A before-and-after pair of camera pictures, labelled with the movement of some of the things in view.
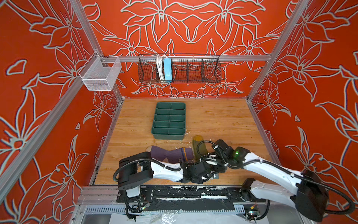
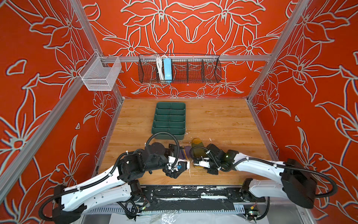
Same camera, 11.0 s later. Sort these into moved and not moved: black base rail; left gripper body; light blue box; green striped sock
Moved: left gripper body
Not moved: green striped sock; light blue box; black base rail
